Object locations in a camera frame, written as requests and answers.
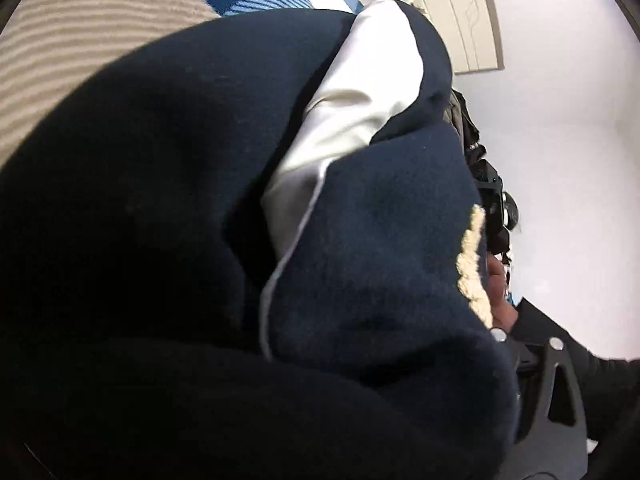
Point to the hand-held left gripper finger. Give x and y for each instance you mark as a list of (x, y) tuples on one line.
[(545, 390)]

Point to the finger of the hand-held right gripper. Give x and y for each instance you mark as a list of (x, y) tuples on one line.
[(482, 165)]

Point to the navy varsity jacket cream sleeves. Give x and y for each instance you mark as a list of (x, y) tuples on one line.
[(200, 260)]

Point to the person's right hand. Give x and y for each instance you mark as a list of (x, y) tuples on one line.
[(500, 300)]

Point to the beige headboard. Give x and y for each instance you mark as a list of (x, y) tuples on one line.
[(460, 10)]

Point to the beige striped blanket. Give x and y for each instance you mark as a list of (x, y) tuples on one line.
[(75, 25)]

